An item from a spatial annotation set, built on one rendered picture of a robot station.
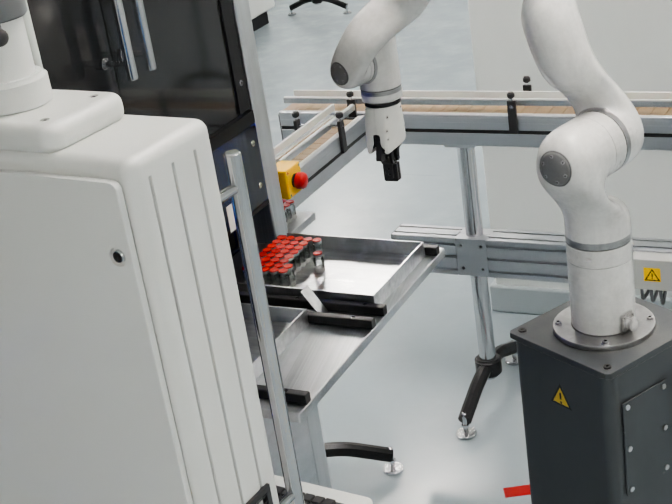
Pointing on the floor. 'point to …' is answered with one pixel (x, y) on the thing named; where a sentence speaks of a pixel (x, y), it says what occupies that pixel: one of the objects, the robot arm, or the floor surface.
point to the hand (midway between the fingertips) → (392, 171)
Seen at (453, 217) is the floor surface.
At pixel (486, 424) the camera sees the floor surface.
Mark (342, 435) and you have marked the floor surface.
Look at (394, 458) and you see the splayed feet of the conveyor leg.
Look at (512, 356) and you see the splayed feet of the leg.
